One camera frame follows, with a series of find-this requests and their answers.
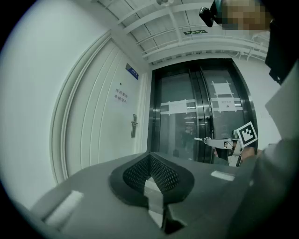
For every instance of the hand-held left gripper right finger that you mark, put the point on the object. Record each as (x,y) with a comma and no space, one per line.
(205,198)

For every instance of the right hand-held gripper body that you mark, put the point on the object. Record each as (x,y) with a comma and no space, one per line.
(247,136)

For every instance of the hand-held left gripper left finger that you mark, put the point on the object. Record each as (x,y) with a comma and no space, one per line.
(93,205)

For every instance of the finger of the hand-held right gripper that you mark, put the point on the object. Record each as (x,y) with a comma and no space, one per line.
(219,142)

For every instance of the silver door lock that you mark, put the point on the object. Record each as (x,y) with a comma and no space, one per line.
(133,126)

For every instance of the black glass double door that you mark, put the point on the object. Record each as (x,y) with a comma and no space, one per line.
(177,135)

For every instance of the white door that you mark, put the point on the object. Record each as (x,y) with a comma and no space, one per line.
(98,121)

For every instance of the blue door sign plate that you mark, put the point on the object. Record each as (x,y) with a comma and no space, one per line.
(132,71)

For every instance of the person's light grey top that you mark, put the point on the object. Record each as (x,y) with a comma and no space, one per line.
(283,109)

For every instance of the white taped paper sheet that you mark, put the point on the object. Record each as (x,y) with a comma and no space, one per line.
(224,93)

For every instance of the white taped paper strip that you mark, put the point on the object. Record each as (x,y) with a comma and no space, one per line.
(175,107)

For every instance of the green exit sign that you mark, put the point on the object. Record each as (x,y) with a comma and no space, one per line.
(195,32)

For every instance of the black head-mounted camera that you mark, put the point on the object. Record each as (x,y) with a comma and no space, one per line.
(206,16)

